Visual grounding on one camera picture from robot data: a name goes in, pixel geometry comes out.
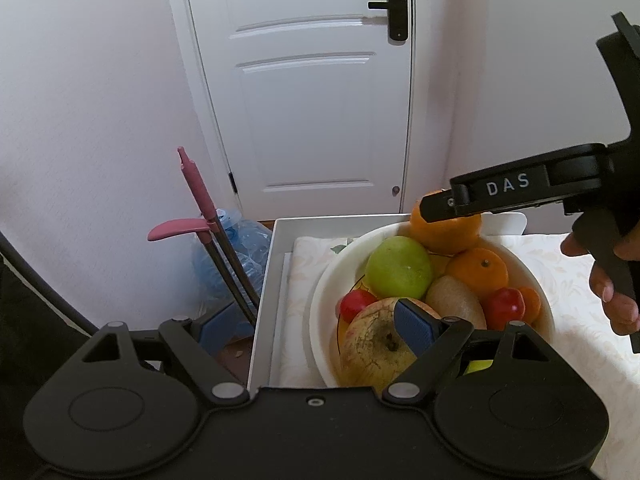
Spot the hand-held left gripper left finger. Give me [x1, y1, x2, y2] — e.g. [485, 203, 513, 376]
[80, 305, 256, 406]

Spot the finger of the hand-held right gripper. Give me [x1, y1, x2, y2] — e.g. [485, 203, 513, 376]
[420, 186, 471, 223]

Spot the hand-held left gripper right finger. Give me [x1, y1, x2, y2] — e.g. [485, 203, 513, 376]
[382, 298, 551, 405]

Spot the orange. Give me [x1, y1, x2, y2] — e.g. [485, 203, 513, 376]
[410, 189, 483, 255]
[445, 247, 509, 301]
[517, 286, 542, 323]

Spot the large yellow red apple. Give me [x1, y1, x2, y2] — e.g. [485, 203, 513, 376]
[340, 297, 443, 388]

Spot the cream bowl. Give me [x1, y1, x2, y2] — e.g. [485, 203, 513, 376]
[309, 222, 556, 388]

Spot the person's right hand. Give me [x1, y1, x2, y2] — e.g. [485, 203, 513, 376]
[560, 225, 640, 337]

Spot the brown kiwi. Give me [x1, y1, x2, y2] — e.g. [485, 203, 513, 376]
[425, 275, 488, 331]

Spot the white rimmed table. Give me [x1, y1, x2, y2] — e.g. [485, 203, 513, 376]
[247, 212, 640, 391]

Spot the green apple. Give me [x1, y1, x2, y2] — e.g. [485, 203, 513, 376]
[365, 236, 433, 300]

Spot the red tomato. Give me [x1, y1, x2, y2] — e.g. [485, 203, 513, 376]
[340, 289, 379, 322]
[482, 287, 526, 331]

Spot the blue water jug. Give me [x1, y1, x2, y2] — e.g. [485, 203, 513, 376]
[192, 207, 273, 311]

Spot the white panel door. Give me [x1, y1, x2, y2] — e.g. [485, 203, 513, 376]
[165, 0, 451, 221]

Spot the pink handled dustpan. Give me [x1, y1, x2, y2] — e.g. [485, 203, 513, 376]
[147, 217, 251, 321]

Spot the black door handle lock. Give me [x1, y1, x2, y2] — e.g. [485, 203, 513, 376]
[367, 0, 408, 41]

